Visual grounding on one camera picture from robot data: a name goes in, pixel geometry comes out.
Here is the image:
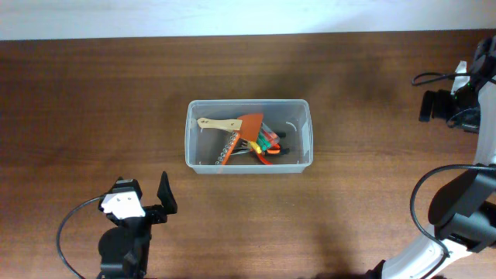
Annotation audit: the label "left black cable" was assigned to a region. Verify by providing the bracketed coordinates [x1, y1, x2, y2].
[55, 195, 104, 279]

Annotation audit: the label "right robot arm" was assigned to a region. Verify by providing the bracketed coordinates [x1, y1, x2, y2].
[364, 37, 495, 279]

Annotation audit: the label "orange scraper wooden handle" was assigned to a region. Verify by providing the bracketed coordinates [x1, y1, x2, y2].
[197, 113, 264, 141]

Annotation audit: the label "orange socket bit holder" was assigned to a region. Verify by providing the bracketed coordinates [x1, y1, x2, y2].
[215, 131, 240, 165]

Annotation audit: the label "clear plastic container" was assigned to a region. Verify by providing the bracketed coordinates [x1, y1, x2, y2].
[184, 99, 313, 174]

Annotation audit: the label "right black cable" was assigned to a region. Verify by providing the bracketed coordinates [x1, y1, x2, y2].
[408, 71, 496, 279]

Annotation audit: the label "clear screwdriver set case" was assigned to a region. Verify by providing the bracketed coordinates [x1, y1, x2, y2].
[246, 123, 280, 153]

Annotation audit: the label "small red-handled pliers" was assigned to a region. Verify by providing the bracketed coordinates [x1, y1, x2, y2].
[250, 144, 281, 165]

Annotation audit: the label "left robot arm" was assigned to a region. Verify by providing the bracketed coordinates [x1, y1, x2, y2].
[98, 172, 177, 278]

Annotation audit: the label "black cable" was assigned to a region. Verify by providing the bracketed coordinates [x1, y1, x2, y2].
[55, 195, 104, 279]
[408, 71, 496, 279]

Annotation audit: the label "orange-black long nose pliers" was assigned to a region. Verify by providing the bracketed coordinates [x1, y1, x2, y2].
[232, 133, 290, 156]

